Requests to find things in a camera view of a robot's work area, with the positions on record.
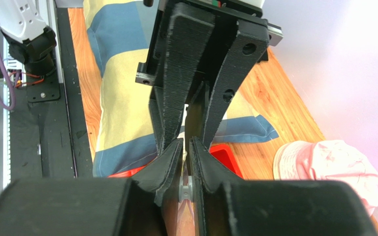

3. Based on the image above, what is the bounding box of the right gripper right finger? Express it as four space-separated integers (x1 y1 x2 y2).
189 137 377 236

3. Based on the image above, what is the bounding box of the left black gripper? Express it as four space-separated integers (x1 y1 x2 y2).
136 0 283 155

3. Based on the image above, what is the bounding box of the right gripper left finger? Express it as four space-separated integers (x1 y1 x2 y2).
0 138 183 236

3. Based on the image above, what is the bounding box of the clear zip top bag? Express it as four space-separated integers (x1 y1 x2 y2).
176 162 196 236

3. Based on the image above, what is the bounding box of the red plastic tray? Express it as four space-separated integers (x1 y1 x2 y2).
108 144 244 178

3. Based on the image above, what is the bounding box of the plaid patchwork pillow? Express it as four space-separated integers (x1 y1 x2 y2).
84 0 278 177

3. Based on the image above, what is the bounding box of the pink bucket hat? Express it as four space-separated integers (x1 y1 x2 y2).
273 140 378 215

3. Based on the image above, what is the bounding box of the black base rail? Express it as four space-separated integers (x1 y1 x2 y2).
2 0 93 186

